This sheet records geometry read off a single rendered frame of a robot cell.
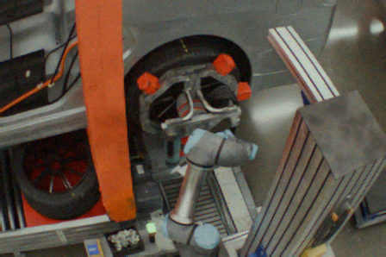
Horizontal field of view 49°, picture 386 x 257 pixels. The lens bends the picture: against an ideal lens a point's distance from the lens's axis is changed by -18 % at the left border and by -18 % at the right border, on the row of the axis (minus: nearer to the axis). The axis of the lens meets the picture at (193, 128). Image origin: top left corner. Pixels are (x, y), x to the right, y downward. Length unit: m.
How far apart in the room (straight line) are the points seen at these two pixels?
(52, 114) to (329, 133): 1.81
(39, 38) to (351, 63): 2.93
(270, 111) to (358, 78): 1.10
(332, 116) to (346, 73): 3.19
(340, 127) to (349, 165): 0.13
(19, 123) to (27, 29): 0.84
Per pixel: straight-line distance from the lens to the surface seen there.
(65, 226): 2.98
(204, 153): 2.05
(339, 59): 4.67
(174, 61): 2.63
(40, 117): 2.78
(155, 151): 3.40
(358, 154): 1.33
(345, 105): 1.42
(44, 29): 3.34
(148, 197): 3.01
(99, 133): 2.08
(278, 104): 4.05
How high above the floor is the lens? 3.04
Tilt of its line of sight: 53 degrees down
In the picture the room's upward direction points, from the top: 5 degrees clockwise
